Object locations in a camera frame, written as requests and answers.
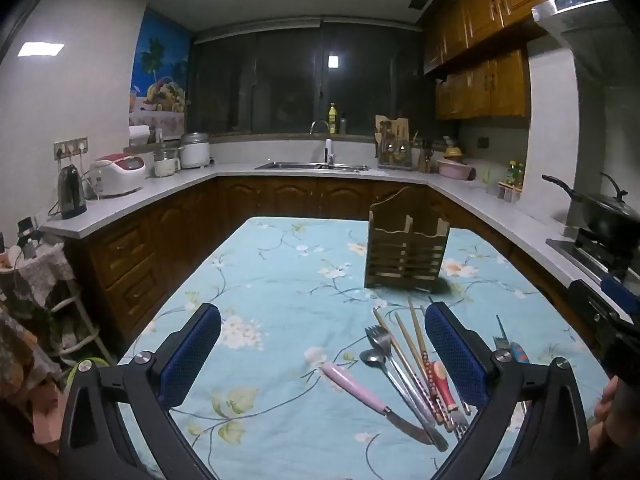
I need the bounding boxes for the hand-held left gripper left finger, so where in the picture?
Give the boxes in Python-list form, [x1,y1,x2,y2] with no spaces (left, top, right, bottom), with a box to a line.
[59,302,222,480]

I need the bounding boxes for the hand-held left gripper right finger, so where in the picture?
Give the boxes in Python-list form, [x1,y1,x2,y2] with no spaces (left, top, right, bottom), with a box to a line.
[424,301,591,480]

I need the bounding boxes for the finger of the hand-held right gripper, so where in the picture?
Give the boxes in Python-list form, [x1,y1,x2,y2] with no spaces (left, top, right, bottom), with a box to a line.
[567,274,640,323]

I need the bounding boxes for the red-handled fork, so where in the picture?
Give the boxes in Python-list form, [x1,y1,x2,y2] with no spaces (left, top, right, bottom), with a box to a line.
[431,361,472,440]

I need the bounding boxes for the wooden chopstick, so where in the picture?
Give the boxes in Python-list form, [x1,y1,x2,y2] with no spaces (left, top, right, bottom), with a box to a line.
[407,297,437,388]
[395,312,455,432]
[372,307,443,423]

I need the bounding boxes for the blue-handled fork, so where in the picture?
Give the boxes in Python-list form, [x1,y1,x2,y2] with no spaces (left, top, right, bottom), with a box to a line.
[495,315,529,364]

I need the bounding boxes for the steel spoon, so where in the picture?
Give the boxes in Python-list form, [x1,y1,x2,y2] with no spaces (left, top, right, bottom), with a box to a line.
[360,349,437,427]

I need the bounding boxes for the pink-handled table knife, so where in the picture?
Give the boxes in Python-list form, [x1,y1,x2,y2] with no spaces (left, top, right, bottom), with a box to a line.
[320,362,435,445]

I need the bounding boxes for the wooden utensil holder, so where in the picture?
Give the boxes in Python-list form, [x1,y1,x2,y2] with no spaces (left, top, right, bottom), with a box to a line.
[366,186,451,291]

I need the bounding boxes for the person's right hand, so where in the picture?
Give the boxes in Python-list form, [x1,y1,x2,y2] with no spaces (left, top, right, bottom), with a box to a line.
[589,377,640,453]

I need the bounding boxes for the gas stove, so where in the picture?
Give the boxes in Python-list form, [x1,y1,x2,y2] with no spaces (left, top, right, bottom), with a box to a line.
[545,230,631,286]

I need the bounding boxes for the black wok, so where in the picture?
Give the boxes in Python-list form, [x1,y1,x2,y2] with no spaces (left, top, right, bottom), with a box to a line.
[542,172,640,256]

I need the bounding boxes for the floral blue tablecloth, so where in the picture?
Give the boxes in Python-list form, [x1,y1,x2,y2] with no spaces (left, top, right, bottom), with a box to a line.
[117,216,608,480]

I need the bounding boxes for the grey kitchen countertop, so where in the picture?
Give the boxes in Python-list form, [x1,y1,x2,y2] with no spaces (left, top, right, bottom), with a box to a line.
[40,160,621,311]

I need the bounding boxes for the lace-covered side shelf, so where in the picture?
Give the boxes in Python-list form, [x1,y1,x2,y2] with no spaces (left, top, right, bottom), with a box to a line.
[0,215,108,366]

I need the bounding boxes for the pink basin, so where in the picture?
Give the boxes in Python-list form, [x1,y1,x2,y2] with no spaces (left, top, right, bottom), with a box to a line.
[437,159,477,180]

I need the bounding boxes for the wooden lower cabinets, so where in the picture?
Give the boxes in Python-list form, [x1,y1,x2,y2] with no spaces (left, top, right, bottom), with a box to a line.
[65,176,601,356]

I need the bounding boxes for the wooden cabinets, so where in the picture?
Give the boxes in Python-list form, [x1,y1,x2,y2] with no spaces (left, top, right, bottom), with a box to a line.
[422,0,601,121]
[65,176,601,356]

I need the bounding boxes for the glass jar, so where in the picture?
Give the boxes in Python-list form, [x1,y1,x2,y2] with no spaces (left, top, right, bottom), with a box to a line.
[153,147,181,177]

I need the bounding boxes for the white and red rice cooker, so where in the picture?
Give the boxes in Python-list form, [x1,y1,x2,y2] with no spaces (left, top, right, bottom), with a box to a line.
[89,152,147,198]

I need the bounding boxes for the white lidded cooker pot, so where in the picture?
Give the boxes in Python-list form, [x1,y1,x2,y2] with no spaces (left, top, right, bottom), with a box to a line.
[180,132,211,169]

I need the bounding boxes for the steel electric kettle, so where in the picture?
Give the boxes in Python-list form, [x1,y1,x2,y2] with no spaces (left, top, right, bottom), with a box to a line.
[56,164,88,220]

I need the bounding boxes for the steel kitchen sink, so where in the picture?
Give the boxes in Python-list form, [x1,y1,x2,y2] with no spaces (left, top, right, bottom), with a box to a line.
[255,161,371,172]

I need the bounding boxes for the wooden dish rack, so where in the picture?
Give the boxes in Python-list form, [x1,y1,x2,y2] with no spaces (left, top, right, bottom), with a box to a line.
[375,115,413,170]

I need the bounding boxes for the steel range hood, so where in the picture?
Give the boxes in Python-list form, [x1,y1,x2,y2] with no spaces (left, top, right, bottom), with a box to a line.
[531,0,640,91]

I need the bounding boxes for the dark kitchen window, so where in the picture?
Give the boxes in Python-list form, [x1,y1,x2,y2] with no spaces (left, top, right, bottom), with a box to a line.
[190,25,426,136]

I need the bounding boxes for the wooden upper cabinets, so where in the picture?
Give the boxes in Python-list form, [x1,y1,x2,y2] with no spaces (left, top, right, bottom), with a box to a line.
[422,0,601,121]

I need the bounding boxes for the wall power outlet strip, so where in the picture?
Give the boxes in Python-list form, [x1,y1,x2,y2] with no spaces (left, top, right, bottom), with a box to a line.
[54,136,89,161]

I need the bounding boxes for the tropical fruit wall poster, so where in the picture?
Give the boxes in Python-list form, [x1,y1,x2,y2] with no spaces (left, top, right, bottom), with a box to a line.
[129,10,193,128]

